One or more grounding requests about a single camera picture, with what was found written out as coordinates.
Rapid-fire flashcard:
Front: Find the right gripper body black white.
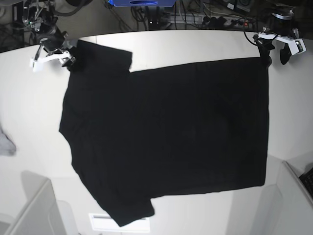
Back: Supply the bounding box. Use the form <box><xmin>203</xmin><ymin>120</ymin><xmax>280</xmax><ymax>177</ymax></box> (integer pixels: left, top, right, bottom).
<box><xmin>30</xmin><ymin>31</ymin><xmax>76</xmax><ymax>72</ymax></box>

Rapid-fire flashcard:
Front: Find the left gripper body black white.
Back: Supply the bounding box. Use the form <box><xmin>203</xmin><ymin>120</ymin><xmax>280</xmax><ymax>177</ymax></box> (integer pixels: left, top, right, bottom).
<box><xmin>253</xmin><ymin>33</ymin><xmax>306</xmax><ymax>65</ymax></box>

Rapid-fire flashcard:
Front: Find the black T-shirt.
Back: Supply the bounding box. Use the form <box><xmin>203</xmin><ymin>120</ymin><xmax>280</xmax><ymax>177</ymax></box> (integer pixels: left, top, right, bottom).
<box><xmin>59</xmin><ymin>41</ymin><xmax>269</xmax><ymax>226</ymax></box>

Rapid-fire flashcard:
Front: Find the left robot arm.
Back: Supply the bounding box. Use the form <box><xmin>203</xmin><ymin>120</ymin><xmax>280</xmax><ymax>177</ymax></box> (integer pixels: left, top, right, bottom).
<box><xmin>253</xmin><ymin>3</ymin><xmax>306</xmax><ymax>65</ymax></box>

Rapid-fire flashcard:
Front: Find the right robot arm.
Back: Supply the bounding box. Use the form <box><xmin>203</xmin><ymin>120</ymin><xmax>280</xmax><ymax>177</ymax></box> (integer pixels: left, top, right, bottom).
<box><xmin>22</xmin><ymin>0</ymin><xmax>76</xmax><ymax>71</ymax></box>

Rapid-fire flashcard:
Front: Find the blue box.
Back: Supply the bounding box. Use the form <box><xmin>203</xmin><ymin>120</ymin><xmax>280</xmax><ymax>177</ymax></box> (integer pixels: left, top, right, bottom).
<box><xmin>108</xmin><ymin>0</ymin><xmax>176</xmax><ymax>7</ymax></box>

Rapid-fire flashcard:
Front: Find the white power strip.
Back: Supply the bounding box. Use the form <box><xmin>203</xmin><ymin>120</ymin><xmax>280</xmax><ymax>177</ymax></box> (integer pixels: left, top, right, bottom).
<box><xmin>167</xmin><ymin>14</ymin><xmax>254</xmax><ymax>29</ymax></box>

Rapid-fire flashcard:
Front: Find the grey cloth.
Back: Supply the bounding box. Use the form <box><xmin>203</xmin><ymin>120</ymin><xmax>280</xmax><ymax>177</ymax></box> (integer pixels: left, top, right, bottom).
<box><xmin>0</xmin><ymin>127</ymin><xmax>17</xmax><ymax>157</ymax></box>

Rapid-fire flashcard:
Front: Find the black keyboard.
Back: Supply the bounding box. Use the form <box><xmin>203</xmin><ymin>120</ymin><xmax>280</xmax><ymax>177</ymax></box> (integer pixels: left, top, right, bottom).
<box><xmin>299</xmin><ymin>168</ymin><xmax>313</xmax><ymax>196</ymax></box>

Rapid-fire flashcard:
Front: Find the white bin right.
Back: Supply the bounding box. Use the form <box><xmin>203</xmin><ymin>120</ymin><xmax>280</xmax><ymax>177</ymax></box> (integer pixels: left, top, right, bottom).
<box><xmin>250</xmin><ymin>162</ymin><xmax>313</xmax><ymax>235</ymax></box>

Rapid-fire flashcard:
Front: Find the white bin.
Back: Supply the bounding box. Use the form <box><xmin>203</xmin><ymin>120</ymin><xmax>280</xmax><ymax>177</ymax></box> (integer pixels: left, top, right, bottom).
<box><xmin>0</xmin><ymin>178</ymin><xmax>79</xmax><ymax>235</ymax></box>
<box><xmin>250</xmin><ymin>162</ymin><xmax>313</xmax><ymax>235</ymax></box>

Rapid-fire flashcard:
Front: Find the white bin left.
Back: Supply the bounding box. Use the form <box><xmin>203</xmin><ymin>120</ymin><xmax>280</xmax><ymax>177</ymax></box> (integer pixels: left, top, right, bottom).
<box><xmin>0</xmin><ymin>178</ymin><xmax>79</xmax><ymax>235</ymax></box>

